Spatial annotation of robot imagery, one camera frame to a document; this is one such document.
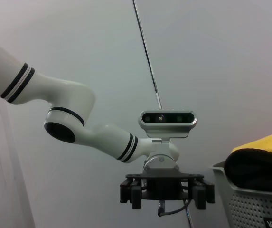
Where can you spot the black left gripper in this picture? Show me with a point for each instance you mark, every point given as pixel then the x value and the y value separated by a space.
pixel 164 187

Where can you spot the yellow and grey towel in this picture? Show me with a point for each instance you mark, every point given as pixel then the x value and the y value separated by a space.
pixel 256 171

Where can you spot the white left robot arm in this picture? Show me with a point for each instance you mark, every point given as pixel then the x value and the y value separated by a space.
pixel 62 90

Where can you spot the grey perforated storage box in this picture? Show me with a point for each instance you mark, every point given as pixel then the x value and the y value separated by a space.
pixel 249 209

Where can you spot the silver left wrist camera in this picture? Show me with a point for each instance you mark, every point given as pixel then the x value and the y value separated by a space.
pixel 167 118

